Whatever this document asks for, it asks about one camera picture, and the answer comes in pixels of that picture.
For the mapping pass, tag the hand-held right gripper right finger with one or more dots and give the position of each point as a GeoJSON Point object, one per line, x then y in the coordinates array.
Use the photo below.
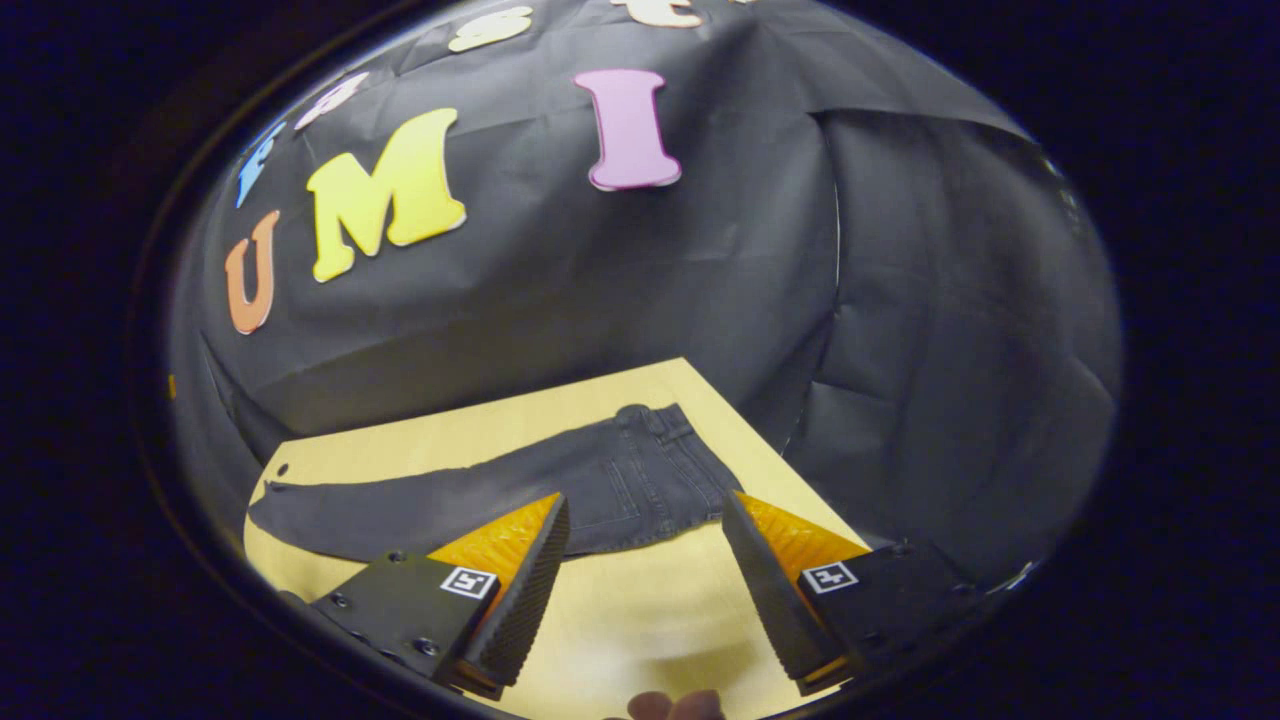
{"type": "Point", "coordinates": [770, 600]}

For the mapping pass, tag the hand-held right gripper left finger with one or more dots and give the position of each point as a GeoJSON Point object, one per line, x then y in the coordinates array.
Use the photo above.
{"type": "Point", "coordinates": [530, 590]}

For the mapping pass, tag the dark grey jeans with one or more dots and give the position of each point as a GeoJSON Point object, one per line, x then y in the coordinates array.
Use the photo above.
{"type": "Point", "coordinates": [620, 480]}

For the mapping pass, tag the black backdrop cloth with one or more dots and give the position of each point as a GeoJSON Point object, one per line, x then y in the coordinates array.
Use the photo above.
{"type": "Point", "coordinates": [700, 300]}

